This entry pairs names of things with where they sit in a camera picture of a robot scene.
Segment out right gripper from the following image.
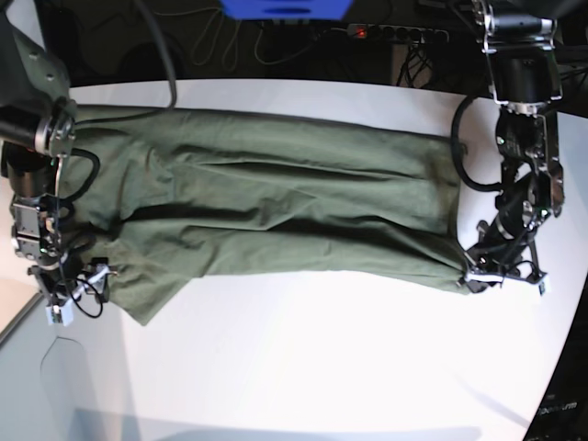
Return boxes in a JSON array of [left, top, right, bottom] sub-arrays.
[[27, 257, 119, 312]]

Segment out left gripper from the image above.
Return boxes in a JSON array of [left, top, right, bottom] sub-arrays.
[[457, 216, 546, 294]]

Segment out green t-shirt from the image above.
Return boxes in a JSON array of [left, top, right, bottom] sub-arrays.
[[74, 106, 465, 324]]

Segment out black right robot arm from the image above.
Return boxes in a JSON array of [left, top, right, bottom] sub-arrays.
[[1, 1, 115, 325]]

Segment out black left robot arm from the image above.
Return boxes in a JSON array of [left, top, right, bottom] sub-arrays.
[[450, 1, 565, 293]]

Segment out white power strip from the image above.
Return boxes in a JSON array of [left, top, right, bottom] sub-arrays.
[[346, 23, 450, 45]]

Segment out blue plastic bin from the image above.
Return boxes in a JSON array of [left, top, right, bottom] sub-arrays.
[[220, 0, 353, 20]]

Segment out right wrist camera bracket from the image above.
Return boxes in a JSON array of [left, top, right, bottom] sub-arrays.
[[45, 272, 108, 326]]

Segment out black tangled cables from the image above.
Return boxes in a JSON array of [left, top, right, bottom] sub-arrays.
[[394, 40, 437, 89]]

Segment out white looped cable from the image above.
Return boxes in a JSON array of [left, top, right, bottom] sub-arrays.
[[191, 8, 244, 71]]

